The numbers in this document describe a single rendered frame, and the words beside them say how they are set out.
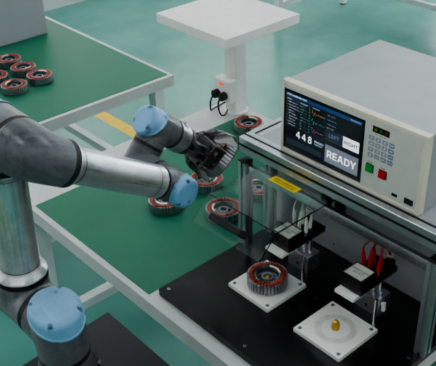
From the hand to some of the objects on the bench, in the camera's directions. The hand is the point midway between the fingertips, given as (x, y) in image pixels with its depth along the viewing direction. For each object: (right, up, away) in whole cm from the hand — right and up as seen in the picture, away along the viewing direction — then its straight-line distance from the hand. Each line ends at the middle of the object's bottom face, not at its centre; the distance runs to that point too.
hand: (220, 157), depth 203 cm
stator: (+13, -34, +2) cm, 36 cm away
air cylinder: (+24, -30, +11) cm, 39 cm away
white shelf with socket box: (+4, +14, +86) cm, 88 cm away
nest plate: (+13, -35, +2) cm, 37 cm away
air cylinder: (+40, -39, -5) cm, 56 cm away
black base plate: (+22, -41, -3) cm, 47 cm away
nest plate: (+29, -44, -13) cm, 54 cm away
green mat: (-5, -8, +50) cm, 51 cm away
